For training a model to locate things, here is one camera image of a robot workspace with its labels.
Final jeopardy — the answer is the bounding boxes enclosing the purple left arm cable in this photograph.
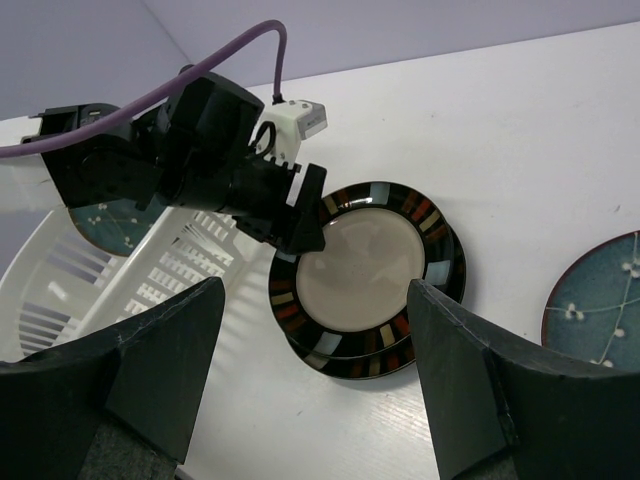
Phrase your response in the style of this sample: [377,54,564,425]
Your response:
[0,18,289,160]

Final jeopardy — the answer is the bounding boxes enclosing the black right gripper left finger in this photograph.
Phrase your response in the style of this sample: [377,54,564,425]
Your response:
[1,277,224,479]

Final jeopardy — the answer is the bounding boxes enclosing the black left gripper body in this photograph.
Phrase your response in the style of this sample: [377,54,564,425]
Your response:
[220,160,327,254]

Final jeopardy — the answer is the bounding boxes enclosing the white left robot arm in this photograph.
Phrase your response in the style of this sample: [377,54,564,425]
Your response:
[43,73,326,255]

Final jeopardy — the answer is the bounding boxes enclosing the teal blue floral plate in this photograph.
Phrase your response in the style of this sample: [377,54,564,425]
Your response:
[541,231,639,372]

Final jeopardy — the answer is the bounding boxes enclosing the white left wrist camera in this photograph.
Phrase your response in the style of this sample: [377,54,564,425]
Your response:
[249,100,328,170]

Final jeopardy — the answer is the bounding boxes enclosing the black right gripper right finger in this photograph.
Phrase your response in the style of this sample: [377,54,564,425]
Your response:
[408,280,639,479]

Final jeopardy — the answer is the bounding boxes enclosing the white plastic dish rack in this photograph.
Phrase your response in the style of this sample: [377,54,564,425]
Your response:
[1,155,260,362]

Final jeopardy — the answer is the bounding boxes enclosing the black rimmed cream plate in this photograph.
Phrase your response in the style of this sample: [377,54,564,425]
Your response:
[284,224,469,382]

